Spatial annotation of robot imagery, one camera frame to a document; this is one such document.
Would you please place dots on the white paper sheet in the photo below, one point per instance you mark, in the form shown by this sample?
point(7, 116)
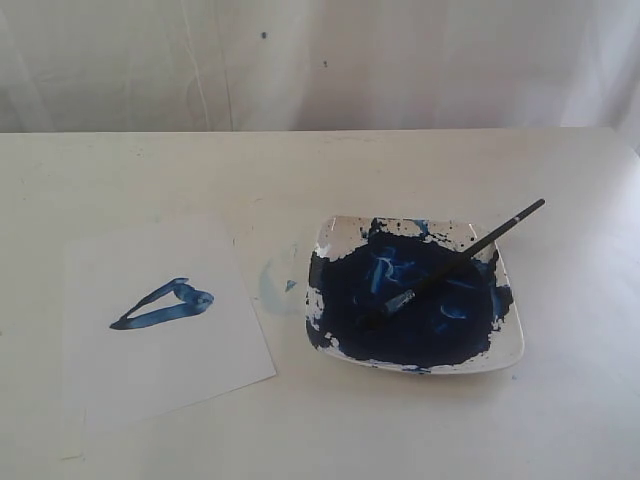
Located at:
point(157, 317)

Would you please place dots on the black paintbrush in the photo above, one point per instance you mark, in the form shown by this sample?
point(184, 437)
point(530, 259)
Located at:
point(391, 307)

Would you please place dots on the white plate with blue paint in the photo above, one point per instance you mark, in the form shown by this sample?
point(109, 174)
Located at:
point(468, 324)

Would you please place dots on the white backdrop curtain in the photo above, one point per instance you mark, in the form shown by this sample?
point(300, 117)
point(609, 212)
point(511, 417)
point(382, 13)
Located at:
point(318, 65)

